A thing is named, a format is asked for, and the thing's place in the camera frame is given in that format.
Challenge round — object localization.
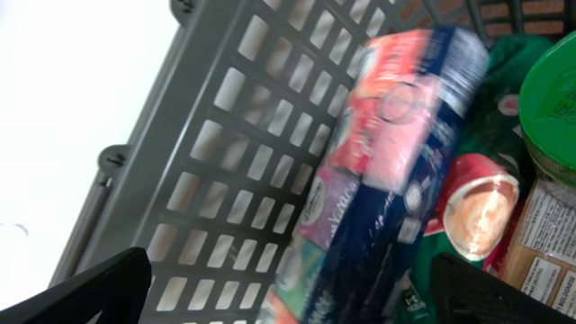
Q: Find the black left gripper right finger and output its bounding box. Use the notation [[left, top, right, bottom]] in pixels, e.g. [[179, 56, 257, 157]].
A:
[[430, 253, 575, 324]]

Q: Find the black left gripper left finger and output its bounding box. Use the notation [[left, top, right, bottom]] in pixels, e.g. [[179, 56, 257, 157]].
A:
[[1, 247, 152, 324]]

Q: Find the red spaghetti pasta packet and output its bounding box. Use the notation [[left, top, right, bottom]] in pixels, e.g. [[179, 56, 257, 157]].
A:
[[482, 179, 575, 319]]

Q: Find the Kleenex tissue multipack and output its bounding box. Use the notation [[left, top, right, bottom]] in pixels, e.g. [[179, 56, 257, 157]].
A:
[[257, 27, 489, 323]]

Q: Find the grey plastic basket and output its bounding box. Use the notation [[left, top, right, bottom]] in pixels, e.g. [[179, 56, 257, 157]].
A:
[[52, 0, 575, 323]]

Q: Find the green Nescafe coffee bag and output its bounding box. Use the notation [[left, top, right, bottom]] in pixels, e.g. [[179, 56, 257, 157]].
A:
[[394, 35, 553, 323]]

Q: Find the green lid jar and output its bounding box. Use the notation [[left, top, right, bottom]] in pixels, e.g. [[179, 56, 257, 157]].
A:
[[518, 32, 575, 187]]

